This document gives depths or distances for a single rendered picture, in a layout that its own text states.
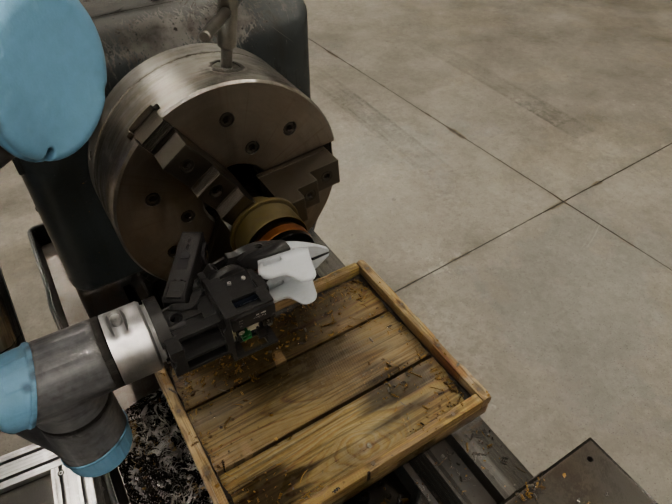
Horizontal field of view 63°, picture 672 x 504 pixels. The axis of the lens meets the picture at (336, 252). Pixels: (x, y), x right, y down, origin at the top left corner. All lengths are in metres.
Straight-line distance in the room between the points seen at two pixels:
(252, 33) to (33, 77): 0.49
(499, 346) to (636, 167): 1.37
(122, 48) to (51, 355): 0.41
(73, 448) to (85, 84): 0.37
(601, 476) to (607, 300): 1.63
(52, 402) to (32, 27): 0.33
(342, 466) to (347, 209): 1.80
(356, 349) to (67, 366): 0.40
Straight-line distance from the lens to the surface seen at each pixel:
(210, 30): 0.60
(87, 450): 0.65
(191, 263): 0.63
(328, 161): 0.75
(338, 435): 0.73
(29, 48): 0.39
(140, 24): 0.82
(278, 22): 0.86
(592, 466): 0.68
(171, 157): 0.64
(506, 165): 2.80
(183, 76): 0.70
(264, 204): 0.66
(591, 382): 2.00
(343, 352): 0.80
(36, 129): 0.40
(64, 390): 0.57
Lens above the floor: 1.53
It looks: 44 degrees down
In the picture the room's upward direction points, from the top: straight up
